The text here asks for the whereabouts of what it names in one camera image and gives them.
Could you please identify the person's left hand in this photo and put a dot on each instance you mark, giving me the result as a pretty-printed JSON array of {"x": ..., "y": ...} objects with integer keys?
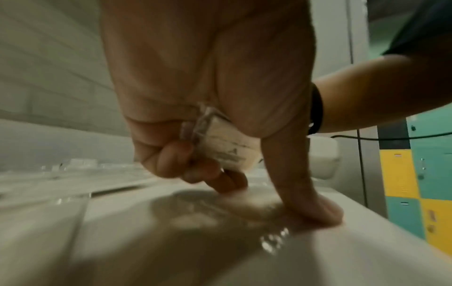
[{"x": 212, "y": 61}]

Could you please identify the white table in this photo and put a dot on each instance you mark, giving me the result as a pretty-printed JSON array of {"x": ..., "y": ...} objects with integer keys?
[{"x": 176, "y": 251}]

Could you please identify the black printed t-shirt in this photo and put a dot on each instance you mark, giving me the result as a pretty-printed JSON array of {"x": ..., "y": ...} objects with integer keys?
[{"x": 423, "y": 28}]

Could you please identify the person's right forearm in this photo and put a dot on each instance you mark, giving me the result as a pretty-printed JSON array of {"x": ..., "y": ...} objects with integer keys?
[{"x": 381, "y": 95}]

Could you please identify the teal yellow locker cabinet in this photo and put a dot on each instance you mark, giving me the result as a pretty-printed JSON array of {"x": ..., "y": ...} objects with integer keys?
[{"x": 416, "y": 181}]

